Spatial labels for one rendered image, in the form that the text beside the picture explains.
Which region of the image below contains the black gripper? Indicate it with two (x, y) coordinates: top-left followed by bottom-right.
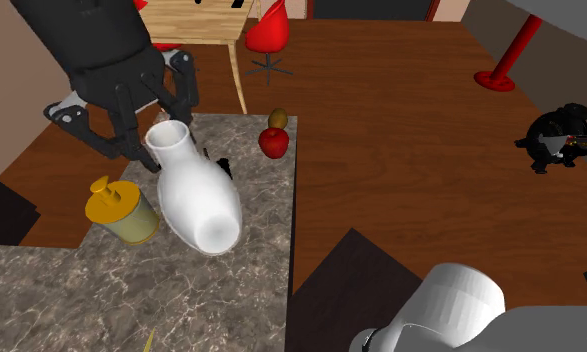
(10, 0), (201, 174)

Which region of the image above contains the white vase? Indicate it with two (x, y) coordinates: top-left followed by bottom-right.
(144, 119), (243, 256)

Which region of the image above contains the small black object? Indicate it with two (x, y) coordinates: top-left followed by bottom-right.
(215, 157), (234, 181)

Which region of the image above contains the yellow lidded jar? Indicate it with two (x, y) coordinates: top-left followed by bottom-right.
(84, 175), (161, 246)

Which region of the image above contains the light wooden table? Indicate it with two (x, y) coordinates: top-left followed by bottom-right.
(136, 0), (256, 116)

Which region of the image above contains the red apple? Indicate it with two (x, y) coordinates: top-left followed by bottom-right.
(258, 127), (291, 161)

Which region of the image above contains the brown green kiwi fruit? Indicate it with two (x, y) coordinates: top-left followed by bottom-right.
(267, 108), (289, 131)

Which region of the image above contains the red swivel chair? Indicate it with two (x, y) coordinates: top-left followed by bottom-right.
(244, 0), (295, 87)

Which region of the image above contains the dark robot stand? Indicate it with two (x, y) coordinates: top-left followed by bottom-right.
(284, 227), (424, 352)

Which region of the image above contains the black animal figure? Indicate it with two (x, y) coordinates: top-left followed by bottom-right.
(514, 102), (587, 175)

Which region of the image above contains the grey table with red post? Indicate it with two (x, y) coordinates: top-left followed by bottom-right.
(473, 0), (587, 93)

